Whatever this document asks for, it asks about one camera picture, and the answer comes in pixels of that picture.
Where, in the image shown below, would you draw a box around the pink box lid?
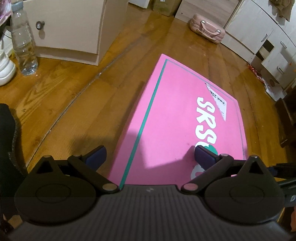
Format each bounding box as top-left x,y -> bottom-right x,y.
108,54 -> 247,187

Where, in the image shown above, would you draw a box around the dark wooden furniture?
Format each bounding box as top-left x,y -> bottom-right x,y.
275,87 -> 295,148

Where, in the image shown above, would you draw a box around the papers on floor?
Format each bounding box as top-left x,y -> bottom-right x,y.
247,63 -> 287,103

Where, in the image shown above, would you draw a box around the white sneaker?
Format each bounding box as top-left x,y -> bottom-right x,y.
0,27 -> 16,86

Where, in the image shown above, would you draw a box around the white drawer unit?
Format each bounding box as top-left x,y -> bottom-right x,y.
222,1 -> 295,89

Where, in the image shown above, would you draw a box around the pink small suitcase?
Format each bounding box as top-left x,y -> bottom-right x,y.
189,14 -> 226,44

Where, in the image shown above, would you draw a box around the beige drawer cabinet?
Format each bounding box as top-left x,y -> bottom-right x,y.
23,0 -> 128,65

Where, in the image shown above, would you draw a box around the clear plastic water bottle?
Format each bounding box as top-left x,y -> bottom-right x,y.
11,1 -> 38,76

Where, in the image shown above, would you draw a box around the brown cardboard box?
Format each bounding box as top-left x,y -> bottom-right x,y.
152,0 -> 182,16

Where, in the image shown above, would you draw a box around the white cabinet in background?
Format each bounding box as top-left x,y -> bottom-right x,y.
128,0 -> 150,9

